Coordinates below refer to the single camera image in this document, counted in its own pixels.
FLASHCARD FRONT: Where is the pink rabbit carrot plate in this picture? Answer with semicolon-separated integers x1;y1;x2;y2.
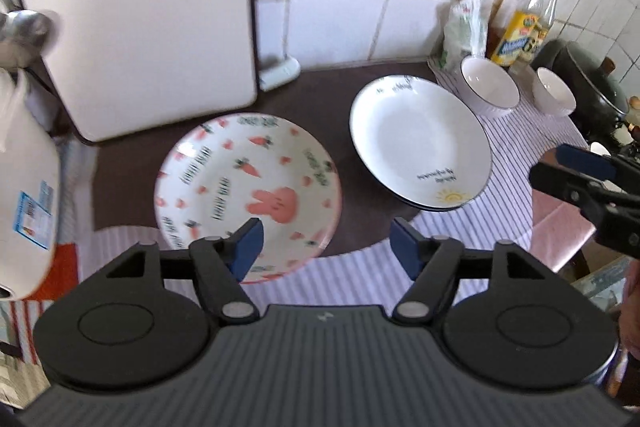
154;113;342;284

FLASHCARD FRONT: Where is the white bowl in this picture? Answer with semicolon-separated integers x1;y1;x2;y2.
457;56;521;118
533;67;576;117

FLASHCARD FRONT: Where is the large white plate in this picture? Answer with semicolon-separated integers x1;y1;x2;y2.
349;75;492;202

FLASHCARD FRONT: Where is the black wok with lid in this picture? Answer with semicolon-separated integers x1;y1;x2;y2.
532;39;629;144

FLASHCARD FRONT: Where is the cooking wine bottle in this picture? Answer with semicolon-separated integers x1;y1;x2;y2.
487;0;542;68

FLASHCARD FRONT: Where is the white vinegar bottle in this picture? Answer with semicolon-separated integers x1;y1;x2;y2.
518;0;559;64

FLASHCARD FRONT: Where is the white rice cooker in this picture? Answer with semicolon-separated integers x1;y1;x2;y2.
0;72;61;300

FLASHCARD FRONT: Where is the white salt bag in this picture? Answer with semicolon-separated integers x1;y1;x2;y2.
439;0;488;72

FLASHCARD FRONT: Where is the white cutting board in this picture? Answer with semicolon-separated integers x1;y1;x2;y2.
17;0;258;143

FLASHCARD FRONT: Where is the metal ladle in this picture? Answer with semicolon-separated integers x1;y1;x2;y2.
1;0;56;70

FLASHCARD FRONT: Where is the white knife handle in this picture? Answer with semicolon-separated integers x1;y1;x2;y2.
258;56;302;92

